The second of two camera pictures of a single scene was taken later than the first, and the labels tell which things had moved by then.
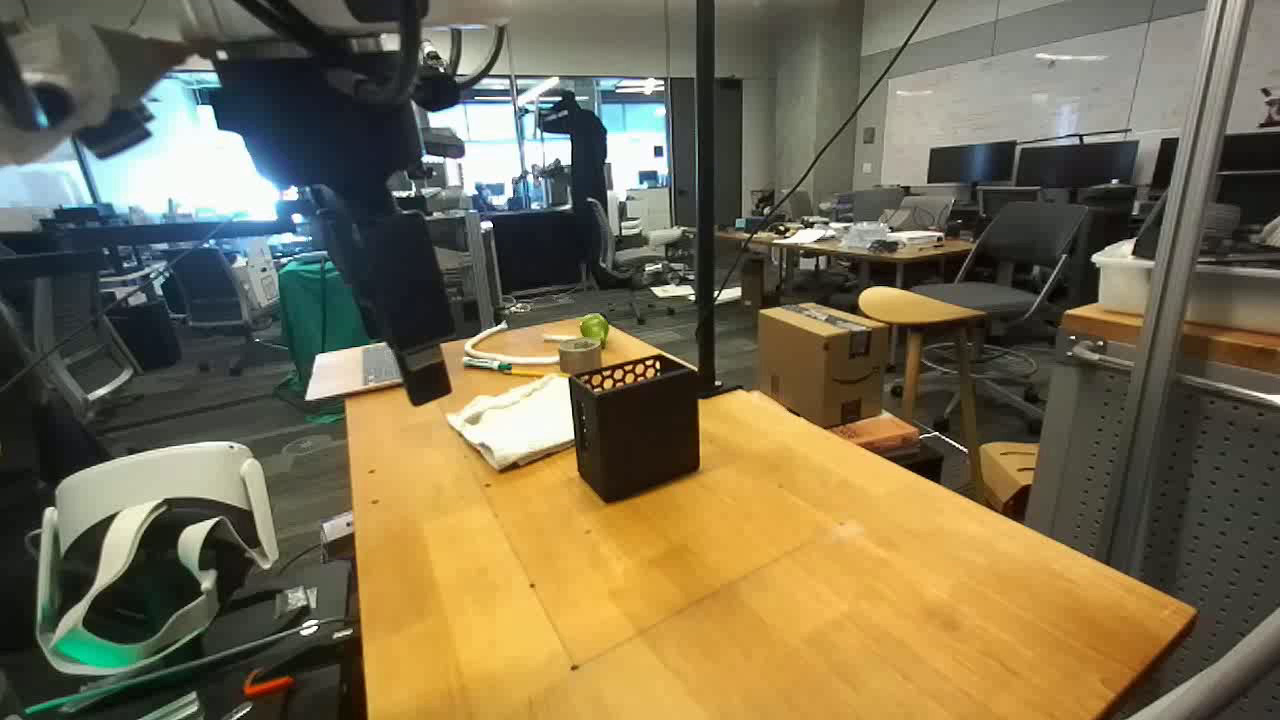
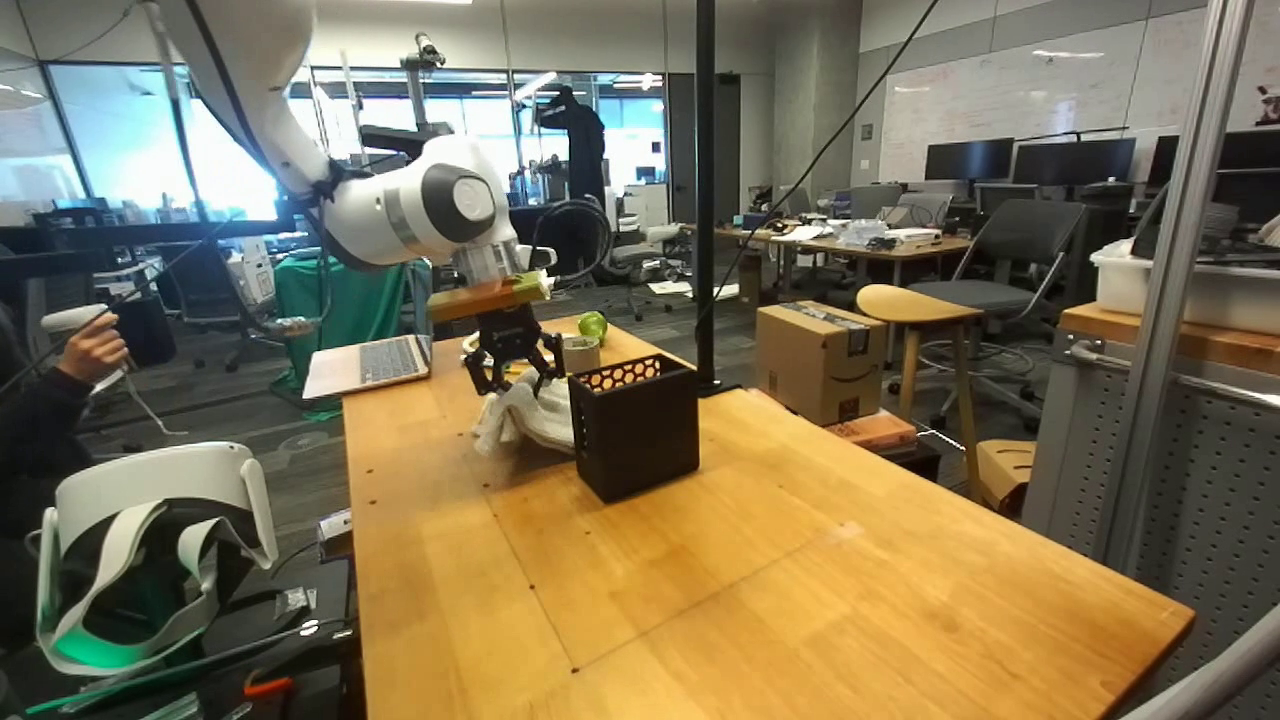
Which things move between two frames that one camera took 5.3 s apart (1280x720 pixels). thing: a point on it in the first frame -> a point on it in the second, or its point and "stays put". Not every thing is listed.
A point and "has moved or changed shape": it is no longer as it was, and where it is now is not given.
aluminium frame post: (1189, 210) stays put
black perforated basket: (637, 424) stays put
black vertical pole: (706, 203) stays put
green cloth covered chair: (319, 319) stays put
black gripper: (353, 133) -> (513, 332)
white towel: (513, 424) has moved or changed shape
